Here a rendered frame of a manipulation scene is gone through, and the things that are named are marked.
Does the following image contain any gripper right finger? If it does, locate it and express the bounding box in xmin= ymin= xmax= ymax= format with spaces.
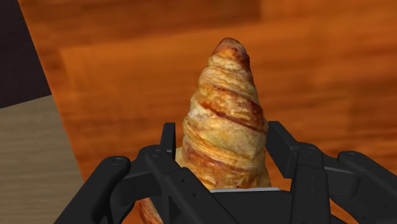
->
xmin=265 ymin=120 xmax=397 ymax=224

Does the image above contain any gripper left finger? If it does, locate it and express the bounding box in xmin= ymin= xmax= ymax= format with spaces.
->
xmin=54 ymin=122 xmax=239 ymax=224

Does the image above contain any golden brown croissant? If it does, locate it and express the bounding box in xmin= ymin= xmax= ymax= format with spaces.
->
xmin=138 ymin=37 xmax=272 ymax=224

